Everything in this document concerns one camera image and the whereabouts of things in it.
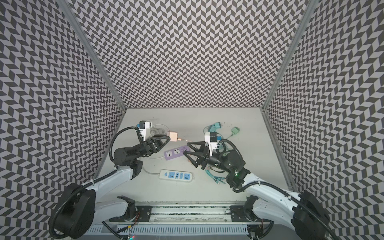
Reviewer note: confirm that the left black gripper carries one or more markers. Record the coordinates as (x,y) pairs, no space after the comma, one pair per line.
(150,146)

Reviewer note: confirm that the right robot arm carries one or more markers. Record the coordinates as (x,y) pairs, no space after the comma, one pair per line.
(241,180)

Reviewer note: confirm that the white blue power strip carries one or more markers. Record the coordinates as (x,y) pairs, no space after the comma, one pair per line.
(177,176)

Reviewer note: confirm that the pink charger plug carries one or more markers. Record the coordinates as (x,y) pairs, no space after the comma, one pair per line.
(173,136)

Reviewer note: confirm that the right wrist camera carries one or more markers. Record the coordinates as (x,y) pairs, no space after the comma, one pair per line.
(211,139)

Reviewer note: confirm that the purple power strip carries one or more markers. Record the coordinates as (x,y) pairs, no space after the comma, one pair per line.
(176,153)

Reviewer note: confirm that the green charger plug far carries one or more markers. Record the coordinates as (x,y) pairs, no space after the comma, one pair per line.
(235,130)

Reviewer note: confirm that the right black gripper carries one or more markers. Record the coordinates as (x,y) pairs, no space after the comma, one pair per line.
(206,157)

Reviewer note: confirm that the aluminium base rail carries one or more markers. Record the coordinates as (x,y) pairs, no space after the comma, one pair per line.
(192,211)

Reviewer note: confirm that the teal charger plug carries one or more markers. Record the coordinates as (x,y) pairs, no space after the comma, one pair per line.
(214,127)

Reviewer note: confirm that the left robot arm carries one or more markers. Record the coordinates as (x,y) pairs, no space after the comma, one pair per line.
(80,206)

